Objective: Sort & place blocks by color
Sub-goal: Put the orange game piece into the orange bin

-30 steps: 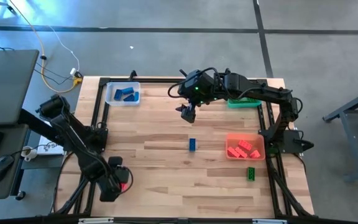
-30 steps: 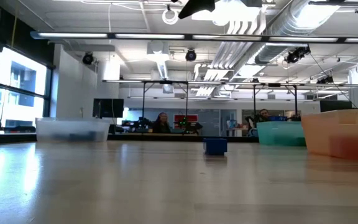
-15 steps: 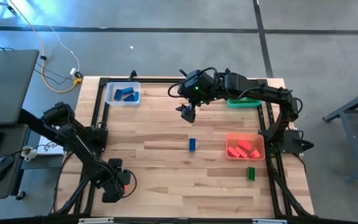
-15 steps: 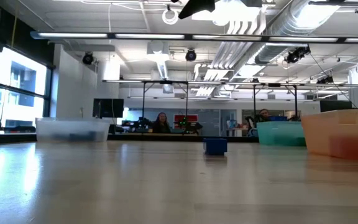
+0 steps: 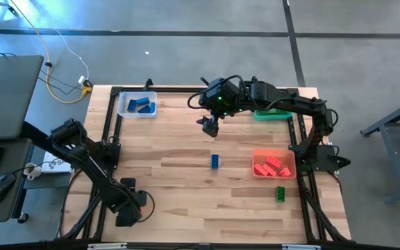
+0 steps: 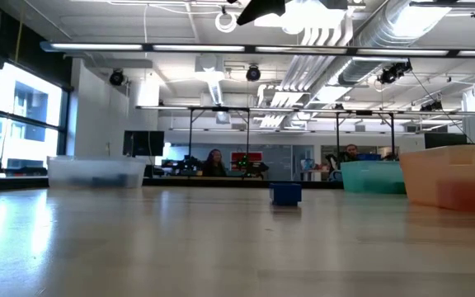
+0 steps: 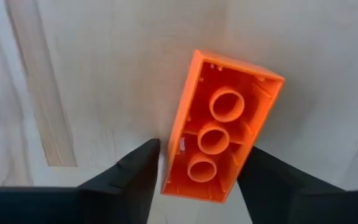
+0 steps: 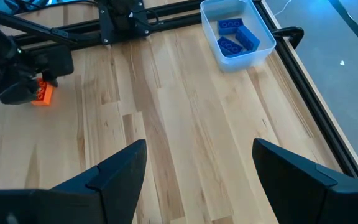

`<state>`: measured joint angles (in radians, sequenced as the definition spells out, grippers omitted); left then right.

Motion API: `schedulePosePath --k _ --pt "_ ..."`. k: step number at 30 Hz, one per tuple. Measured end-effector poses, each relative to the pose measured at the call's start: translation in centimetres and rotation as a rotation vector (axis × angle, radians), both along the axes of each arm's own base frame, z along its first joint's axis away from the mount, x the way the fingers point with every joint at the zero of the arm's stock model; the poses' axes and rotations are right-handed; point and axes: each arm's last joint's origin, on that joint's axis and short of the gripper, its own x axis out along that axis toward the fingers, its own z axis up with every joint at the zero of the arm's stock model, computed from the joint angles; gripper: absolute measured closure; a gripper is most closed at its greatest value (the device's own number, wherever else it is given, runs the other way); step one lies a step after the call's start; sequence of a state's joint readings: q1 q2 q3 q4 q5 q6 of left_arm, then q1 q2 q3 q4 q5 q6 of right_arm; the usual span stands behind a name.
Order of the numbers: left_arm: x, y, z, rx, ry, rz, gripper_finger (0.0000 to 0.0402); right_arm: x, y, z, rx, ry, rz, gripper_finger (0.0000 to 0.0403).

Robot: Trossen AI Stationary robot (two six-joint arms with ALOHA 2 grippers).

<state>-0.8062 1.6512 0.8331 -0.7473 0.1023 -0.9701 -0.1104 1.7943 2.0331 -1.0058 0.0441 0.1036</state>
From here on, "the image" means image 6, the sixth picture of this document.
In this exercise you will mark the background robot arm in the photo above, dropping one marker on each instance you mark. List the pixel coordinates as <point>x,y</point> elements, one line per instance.
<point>188,166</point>
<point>252,168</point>

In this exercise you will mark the green plastic bin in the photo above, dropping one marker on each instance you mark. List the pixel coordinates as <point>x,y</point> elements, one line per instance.
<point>372,177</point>

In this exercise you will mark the clear plastic bin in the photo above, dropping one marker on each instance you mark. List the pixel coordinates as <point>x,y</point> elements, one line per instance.
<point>97,167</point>

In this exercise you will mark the orange plastic bin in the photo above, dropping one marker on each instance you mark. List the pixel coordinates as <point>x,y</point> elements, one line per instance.
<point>452,177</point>

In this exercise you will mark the black bar with light strips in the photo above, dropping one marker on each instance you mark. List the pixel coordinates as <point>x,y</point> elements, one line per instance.
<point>250,49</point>

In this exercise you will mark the blue toy brick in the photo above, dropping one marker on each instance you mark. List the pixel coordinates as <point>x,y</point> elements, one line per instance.
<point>285,194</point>

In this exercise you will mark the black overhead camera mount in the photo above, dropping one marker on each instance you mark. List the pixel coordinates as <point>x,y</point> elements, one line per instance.
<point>394,72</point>
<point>431,106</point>

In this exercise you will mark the person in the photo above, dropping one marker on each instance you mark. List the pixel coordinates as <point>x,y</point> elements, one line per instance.
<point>351,152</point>
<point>214,165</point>

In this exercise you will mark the black monitor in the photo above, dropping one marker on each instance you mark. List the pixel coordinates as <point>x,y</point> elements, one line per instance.
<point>445,140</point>
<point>143,143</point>

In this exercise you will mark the white ceiling duct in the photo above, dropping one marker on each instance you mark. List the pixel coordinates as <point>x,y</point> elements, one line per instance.
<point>210,78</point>

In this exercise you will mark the black table frame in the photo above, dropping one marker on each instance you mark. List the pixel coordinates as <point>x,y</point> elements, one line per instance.
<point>221,182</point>

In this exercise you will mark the black ceiling spotlight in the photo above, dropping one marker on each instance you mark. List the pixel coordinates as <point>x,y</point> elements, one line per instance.
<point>253,73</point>
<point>116,77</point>

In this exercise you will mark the black station frame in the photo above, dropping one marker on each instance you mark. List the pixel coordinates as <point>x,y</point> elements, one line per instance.
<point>337,132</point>
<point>191,132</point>

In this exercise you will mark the large window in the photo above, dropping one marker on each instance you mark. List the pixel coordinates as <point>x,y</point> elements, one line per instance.
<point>27,115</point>

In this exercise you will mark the silver ventilation duct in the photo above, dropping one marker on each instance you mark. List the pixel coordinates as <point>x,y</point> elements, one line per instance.
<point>386,37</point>

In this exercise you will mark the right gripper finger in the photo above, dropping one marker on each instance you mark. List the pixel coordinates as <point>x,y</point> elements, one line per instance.
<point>262,8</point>

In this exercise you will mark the red sign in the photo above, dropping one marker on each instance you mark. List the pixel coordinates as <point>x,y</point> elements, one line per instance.
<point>254,156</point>

